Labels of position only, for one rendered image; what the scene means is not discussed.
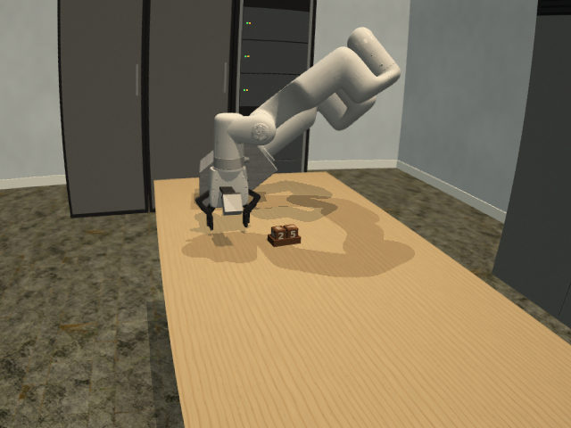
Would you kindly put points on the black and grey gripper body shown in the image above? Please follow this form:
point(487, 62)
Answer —
point(220, 177)

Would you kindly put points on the brown number cube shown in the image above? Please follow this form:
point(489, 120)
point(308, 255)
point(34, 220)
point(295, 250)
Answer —
point(291, 231)
point(278, 232)

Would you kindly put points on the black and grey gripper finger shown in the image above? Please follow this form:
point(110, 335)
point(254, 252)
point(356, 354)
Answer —
point(248, 208)
point(207, 210)

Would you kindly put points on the brown wooden tray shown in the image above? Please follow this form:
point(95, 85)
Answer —
point(282, 242)

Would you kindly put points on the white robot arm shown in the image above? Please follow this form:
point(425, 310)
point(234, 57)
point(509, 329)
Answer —
point(273, 125)

